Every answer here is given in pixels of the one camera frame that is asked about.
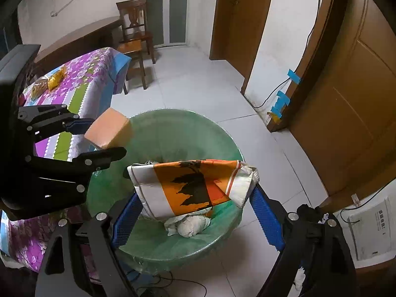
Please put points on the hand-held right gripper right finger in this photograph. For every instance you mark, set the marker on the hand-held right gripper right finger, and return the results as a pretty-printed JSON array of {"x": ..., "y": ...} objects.
[{"x": 266, "y": 216}]

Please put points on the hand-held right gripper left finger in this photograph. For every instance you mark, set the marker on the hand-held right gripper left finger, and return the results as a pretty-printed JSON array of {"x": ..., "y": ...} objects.
[{"x": 126, "y": 219}]

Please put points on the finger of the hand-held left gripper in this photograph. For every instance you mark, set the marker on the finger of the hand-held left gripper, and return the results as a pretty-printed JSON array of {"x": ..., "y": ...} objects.
[
  {"x": 77, "y": 126},
  {"x": 102, "y": 157}
]

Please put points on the orange sponge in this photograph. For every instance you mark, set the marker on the orange sponge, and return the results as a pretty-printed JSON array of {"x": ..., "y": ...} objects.
[{"x": 108, "y": 130}]

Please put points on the green lined trash bin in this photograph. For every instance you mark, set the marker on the green lined trash bin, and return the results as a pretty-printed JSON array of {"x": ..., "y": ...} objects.
[{"x": 148, "y": 241}]

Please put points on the grey tissue ball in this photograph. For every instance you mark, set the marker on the grey tissue ball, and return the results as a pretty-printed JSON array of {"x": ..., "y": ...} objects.
[{"x": 193, "y": 225}]

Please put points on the orange and white snack bag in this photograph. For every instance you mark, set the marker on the orange and white snack bag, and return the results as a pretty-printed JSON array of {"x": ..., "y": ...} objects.
[{"x": 191, "y": 188}]

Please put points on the white crumpled tissue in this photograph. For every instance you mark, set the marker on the white crumpled tissue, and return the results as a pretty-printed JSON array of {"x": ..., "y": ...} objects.
[{"x": 170, "y": 225}]

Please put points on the yellow crumpled wrapper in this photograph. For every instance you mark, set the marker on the yellow crumpled wrapper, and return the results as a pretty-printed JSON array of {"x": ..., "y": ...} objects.
[{"x": 57, "y": 79}]

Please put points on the plastic-wrapped cake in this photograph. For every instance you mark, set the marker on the plastic-wrapped cake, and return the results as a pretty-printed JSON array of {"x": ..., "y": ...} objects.
[{"x": 38, "y": 88}]

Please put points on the dark wooden dining table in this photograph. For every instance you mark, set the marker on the dark wooden dining table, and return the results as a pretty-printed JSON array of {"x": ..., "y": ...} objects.
[{"x": 77, "y": 37}]

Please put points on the wooden chair with orange seat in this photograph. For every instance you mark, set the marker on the wooden chair with orange seat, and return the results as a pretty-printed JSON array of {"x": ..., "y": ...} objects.
[{"x": 133, "y": 49}]

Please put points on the white cardboard box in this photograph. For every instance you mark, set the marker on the white cardboard box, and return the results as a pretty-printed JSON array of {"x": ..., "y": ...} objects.
[{"x": 369, "y": 229}]

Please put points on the blue tape strip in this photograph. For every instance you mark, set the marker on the blue tape strip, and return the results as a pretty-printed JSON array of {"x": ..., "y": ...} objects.
[
  {"x": 294, "y": 76},
  {"x": 276, "y": 112},
  {"x": 283, "y": 98}
]

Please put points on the dark wooden chair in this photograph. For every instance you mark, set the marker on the dark wooden chair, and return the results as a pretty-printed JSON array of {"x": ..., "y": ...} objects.
[{"x": 136, "y": 21}]

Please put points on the brown panelled wooden door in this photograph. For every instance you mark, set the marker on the brown panelled wooden door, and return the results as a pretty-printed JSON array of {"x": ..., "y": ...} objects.
[{"x": 349, "y": 99}]

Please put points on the frosted glass double door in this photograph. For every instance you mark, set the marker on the frosted glass double door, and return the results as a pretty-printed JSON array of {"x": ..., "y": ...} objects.
[{"x": 167, "y": 9}]

